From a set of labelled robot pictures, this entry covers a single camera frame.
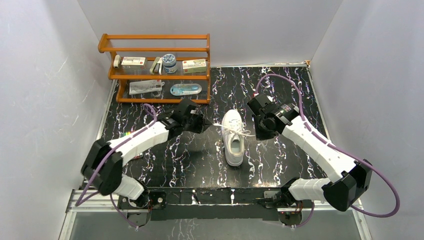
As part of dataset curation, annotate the white sneaker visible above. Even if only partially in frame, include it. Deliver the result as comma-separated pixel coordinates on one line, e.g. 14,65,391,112
221,109,245,167

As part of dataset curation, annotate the blue packaged toothbrush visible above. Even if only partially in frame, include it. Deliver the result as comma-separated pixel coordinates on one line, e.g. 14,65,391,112
170,83,202,96

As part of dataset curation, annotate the white packaged item lower shelf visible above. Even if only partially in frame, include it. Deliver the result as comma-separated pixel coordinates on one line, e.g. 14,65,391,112
128,79,165,95

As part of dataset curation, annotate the white box left shelf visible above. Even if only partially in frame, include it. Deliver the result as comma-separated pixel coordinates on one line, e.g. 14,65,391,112
120,56,148,70

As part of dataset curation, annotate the coloured marker pen set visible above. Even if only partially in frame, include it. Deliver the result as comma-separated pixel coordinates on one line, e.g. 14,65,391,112
120,131,135,139

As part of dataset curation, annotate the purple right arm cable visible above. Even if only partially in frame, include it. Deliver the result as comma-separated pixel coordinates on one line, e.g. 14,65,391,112
254,73,401,229

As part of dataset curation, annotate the orange wooden shelf rack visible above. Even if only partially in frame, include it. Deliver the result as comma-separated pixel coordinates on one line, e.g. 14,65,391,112
97,33,212,104

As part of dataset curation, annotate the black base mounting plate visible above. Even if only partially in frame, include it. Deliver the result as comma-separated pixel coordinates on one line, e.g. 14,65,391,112
117,187,312,226

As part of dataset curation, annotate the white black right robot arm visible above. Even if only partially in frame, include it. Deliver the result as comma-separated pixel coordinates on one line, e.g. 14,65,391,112
247,93,372,212

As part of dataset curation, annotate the blue white round jar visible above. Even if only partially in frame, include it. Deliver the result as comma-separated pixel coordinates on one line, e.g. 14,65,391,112
161,53,178,74

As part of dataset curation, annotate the aluminium rail frame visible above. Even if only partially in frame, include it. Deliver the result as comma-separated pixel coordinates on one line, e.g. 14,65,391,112
66,189,365,214

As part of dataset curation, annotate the white handle tool left shelf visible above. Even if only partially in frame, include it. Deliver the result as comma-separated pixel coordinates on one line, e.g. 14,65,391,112
112,54,121,69

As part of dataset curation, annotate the white shoelace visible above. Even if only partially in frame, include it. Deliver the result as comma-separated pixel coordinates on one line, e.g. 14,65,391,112
212,123,256,138

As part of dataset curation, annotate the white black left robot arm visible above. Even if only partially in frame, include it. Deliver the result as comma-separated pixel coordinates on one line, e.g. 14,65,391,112
80,99,212,208

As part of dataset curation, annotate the white green box right shelf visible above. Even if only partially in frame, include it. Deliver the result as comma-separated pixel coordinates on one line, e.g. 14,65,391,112
182,58,207,74

